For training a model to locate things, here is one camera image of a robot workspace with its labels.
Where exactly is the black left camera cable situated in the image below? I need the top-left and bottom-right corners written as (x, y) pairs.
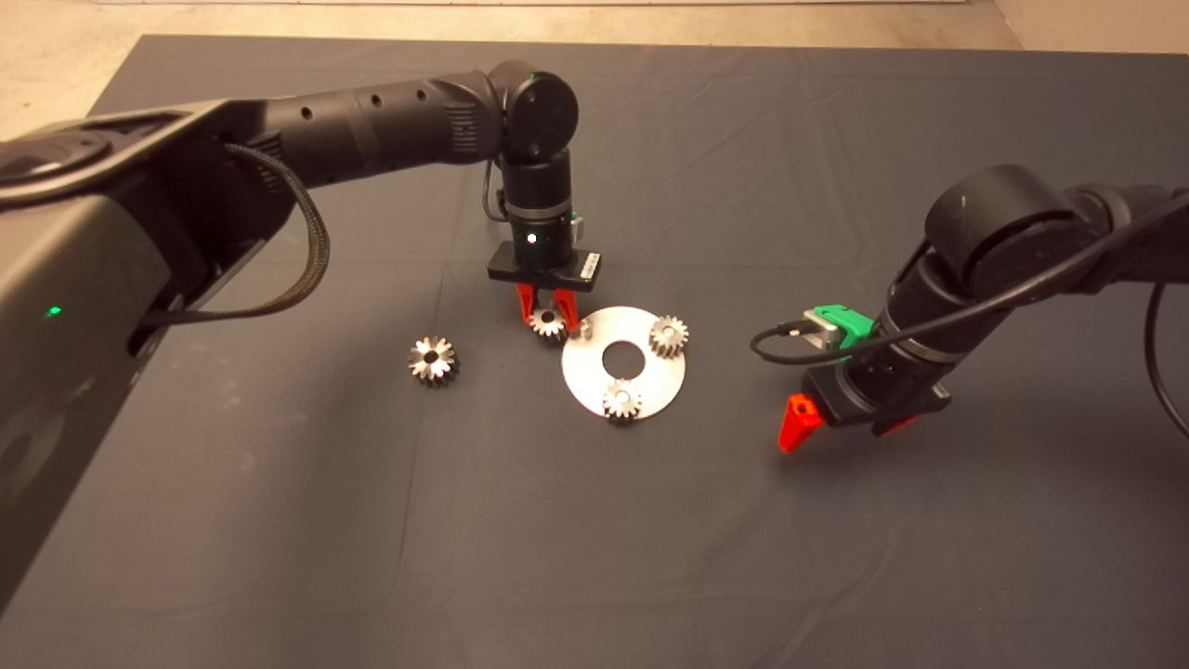
top-left (481, 156), bottom-right (510, 224)

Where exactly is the black right camera cable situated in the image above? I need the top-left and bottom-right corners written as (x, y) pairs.
top-left (750, 190), bottom-right (1189, 368)

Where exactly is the large steel gear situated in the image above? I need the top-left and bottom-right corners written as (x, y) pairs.
top-left (407, 335), bottom-right (461, 389)

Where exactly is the braided black left arm cable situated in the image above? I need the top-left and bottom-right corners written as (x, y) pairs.
top-left (139, 142), bottom-right (332, 326)

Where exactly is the small steel gear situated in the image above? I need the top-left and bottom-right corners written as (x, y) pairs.
top-left (647, 314), bottom-right (690, 359)
top-left (601, 378), bottom-right (644, 426)
top-left (529, 307), bottom-right (569, 347)

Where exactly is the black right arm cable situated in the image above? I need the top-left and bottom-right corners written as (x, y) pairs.
top-left (1143, 282), bottom-right (1189, 440)

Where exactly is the dark grey table cloth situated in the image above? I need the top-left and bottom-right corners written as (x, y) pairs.
top-left (0, 35), bottom-right (1189, 669)

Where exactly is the round metal plate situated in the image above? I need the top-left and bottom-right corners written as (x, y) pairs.
top-left (561, 306), bottom-right (686, 421)

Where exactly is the silver right camera box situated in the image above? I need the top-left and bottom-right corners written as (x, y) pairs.
top-left (804, 311), bottom-right (848, 354)

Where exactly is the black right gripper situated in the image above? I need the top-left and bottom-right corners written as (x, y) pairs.
top-left (778, 343), bottom-right (953, 454)

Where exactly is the green right camera mount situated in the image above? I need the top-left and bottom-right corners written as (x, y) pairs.
top-left (811, 305), bottom-right (876, 359)

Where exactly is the black camera cable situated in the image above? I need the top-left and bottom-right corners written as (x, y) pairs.
top-left (750, 190), bottom-right (1189, 368)
top-left (481, 156), bottom-right (510, 224)

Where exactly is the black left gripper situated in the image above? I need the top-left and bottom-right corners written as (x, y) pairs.
top-left (488, 220), bottom-right (603, 335)

